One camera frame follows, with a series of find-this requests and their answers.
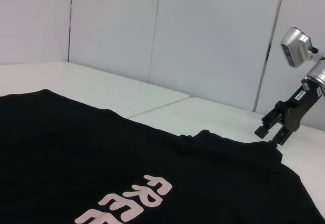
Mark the black FREE print t-shirt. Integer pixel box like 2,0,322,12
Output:
0,89,325,224

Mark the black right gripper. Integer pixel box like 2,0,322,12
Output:
254,81,321,149

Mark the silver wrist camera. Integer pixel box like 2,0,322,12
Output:
280,27,319,69

